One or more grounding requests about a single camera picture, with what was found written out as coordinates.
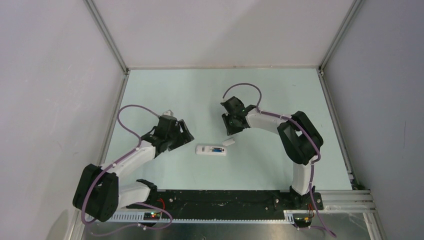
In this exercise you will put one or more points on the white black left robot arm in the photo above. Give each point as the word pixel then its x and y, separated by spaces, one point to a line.
pixel 99 192

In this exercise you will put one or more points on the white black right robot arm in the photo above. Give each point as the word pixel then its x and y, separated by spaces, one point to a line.
pixel 300 139

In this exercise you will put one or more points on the white battery cover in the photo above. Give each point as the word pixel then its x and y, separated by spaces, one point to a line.
pixel 228 142

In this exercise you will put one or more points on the aluminium frame post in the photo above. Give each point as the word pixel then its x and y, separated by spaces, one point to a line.
pixel 341 32
pixel 106 34

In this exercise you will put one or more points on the white remote control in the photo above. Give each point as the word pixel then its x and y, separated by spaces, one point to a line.
pixel 207 150

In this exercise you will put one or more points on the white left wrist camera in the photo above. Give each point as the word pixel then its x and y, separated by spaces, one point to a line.
pixel 168 113

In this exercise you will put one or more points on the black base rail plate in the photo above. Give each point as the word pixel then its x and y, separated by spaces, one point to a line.
pixel 239 205

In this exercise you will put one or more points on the aluminium frame post left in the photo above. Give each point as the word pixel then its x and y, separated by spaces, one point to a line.
pixel 106 34

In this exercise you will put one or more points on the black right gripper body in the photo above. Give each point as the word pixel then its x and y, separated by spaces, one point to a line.
pixel 232 126

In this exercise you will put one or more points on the left controller board with LEDs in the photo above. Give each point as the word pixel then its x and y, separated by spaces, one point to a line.
pixel 152 216

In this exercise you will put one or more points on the right controller board with wires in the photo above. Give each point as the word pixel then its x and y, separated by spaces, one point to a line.
pixel 302 222

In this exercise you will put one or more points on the aluminium frame post right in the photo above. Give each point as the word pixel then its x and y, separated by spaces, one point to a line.
pixel 341 32

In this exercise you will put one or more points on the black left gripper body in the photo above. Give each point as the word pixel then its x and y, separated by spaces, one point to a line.
pixel 171 138

